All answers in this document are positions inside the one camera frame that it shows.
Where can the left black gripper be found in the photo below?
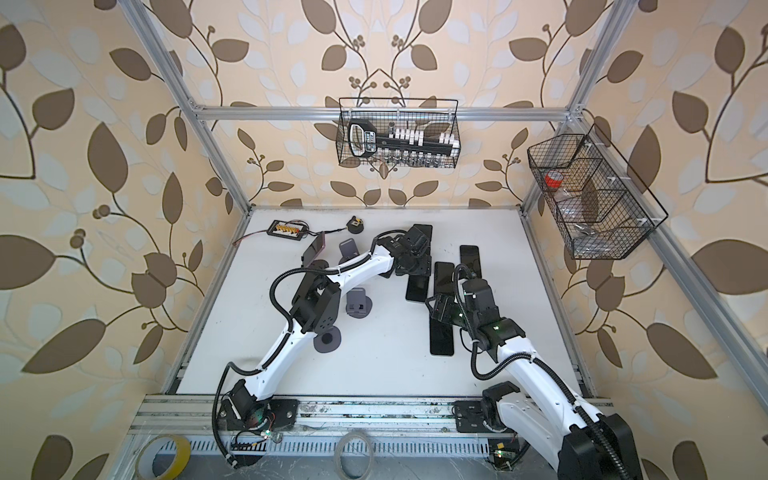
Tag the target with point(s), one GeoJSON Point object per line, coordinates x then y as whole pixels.
{"type": "Point", "coordinates": [425, 266]}

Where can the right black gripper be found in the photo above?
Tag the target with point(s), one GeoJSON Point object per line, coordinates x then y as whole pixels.
{"type": "Point", "coordinates": [444, 304]}

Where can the black phone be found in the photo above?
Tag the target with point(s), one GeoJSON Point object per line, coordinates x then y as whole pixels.
{"type": "Point", "coordinates": [417, 288]}
{"type": "Point", "coordinates": [470, 257]}
{"type": "Point", "coordinates": [443, 283]}
{"type": "Point", "coordinates": [441, 339]}

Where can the grey round stand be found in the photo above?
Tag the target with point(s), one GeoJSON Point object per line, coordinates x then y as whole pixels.
{"type": "Point", "coordinates": [358, 303]}

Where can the black round stand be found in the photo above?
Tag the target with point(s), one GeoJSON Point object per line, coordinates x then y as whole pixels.
{"type": "Point", "coordinates": [319, 264]}

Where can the dark round stand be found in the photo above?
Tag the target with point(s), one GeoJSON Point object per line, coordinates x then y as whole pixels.
{"type": "Point", "coordinates": [328, 341]}

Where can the purple round phone stand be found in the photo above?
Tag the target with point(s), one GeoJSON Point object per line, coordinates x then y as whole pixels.
{"type": "Point", "coordinates": [348, 250]}

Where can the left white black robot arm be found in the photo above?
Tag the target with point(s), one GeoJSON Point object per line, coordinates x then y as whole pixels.
{"type": "Point", "coordinates": [310, 300]}

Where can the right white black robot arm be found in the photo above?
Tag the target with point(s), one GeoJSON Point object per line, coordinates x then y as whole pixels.
{"type": "Point", "coordinates": [576, 439]}

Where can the black rear phone stand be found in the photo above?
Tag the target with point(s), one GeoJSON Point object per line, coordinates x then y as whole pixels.
{"type": "Point", "coordinates": [426, 230]}

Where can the black yellow round connector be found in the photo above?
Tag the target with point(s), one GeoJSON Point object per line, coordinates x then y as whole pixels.
{"type": "Point", "coordinates": [355, 225]}

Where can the black power adapter board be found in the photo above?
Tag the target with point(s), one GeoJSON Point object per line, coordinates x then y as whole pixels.
{"type": "Point", "coordinates": [290, 230]}

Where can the black tool in basket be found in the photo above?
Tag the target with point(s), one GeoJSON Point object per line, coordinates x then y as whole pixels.
{"type": "Point", "coordinates": [366, 140]}

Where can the yellow tape roll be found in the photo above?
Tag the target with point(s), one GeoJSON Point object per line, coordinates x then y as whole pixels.
{"type": "Point", "coordinates": [163, 458]}

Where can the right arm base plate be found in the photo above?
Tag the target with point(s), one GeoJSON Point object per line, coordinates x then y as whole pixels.
{"type": "Point", "coordinates": [471, 416]}

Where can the black wire basket rear wall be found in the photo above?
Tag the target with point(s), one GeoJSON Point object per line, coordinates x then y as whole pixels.
{"type": "Point", "coordinates": [436, 114]}

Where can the black wire basket wall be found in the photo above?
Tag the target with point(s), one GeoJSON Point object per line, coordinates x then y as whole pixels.
{"type": "Point", "coordinates": [604, 208]}
{"type": "Point", "coordinates": [436, 114]}

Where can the black wire basket right wall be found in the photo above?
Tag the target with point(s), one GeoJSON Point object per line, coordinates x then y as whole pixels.
{"type": "Point", "coordinates": [604, 208]}

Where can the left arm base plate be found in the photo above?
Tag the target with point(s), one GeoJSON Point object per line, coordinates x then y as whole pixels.
{"type": "Point", "coordinates": [279, 414]}

